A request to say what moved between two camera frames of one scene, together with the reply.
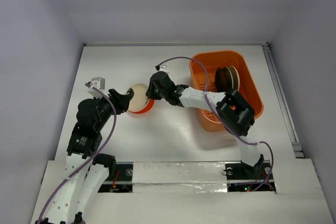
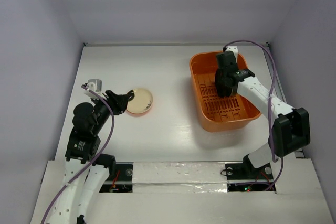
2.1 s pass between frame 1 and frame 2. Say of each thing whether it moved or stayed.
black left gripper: stayed
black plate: stayed
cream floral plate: moved
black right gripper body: moved
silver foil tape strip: stayed
